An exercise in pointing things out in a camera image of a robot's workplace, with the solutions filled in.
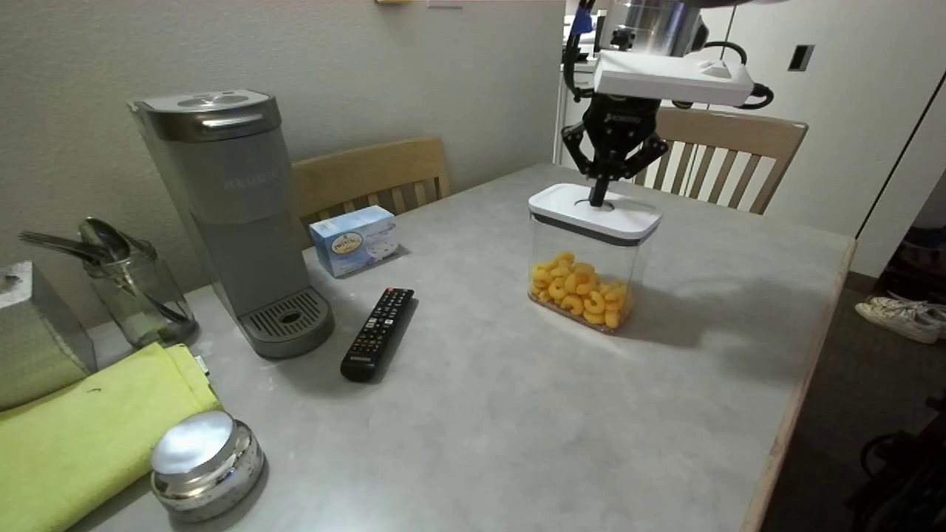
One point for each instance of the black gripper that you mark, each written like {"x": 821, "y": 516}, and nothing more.
{"x": 612, "y": 141}

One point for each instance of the white container lid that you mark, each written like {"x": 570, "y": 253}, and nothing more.
{"x": 619, "y": 218}

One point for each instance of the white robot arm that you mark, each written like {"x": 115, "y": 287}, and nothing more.
{"x": 669, "y": 29}

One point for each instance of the clear food container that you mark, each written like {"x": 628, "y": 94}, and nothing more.
{"x": 612, "y": 258}

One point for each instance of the yellow snack pieces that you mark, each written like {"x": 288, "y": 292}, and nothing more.
{"x": 578, "y": 292}

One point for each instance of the wooden chair at table end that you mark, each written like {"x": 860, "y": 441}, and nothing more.
{"x": 721, "y": 157}

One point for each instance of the black remote control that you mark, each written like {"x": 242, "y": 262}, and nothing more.
{"x": 372, "y": 343}

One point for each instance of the blue white box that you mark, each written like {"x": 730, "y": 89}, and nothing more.
{"x": 354, "y": 240}

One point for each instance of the white shoes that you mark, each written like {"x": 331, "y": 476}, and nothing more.
{"x": 915, "y": 320}

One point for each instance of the grey coffee maker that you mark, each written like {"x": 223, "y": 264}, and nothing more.
{"x": 224, "y": 166}

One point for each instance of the silver round bell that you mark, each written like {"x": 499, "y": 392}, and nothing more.
{"x": 205, "y": 466}

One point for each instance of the clear glass utensil jar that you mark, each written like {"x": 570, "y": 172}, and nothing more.
{"x": 127, "y": 280}

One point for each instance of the green cloth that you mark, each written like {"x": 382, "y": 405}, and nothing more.
{"x": 76, "y": 447}

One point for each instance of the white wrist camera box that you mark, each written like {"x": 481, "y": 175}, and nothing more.
{"x": 669, "y": 79}

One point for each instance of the wooden chair by wall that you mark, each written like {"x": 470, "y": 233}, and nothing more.
{"x": 397, "y": 175}

